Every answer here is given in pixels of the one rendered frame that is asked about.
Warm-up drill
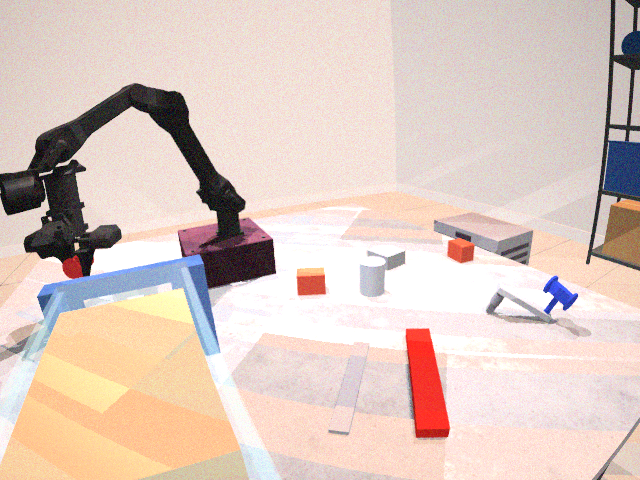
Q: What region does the white flat bar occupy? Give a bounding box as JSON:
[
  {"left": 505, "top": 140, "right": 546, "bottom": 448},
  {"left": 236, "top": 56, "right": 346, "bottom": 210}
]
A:
[{"left": 328, "top": 342, "right": 369, "bottom": 435}]

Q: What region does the grey cylinder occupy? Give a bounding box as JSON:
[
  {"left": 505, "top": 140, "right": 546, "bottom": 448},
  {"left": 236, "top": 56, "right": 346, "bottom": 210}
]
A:
[{"left": 359, "top": 257, "right": 385, "bottom": 297}]

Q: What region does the red flat bar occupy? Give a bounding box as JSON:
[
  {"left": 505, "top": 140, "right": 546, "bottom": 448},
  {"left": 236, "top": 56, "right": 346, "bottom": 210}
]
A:
[{"left": 405, "top": 328, "right": 450, "bottom": 438}]

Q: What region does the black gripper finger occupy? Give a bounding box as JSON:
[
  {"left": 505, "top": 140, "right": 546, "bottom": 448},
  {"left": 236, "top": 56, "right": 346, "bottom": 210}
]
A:
[
  {"left": 74, "top": 248, "right": 96, "bottom": 277},
  {"left": 55, "top": 243, "right": 75, "bottom": 264}
]

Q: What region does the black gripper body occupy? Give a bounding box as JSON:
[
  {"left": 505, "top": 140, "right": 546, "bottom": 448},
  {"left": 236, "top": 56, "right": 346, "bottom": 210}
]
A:
[{"left": 23, "top": 199, "right": 122, "bottom": 253}]

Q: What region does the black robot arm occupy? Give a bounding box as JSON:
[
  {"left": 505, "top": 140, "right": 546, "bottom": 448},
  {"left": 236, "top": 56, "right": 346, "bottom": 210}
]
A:
[{"left": 0, "top": 83, "right": 246, "bottom": 259}]

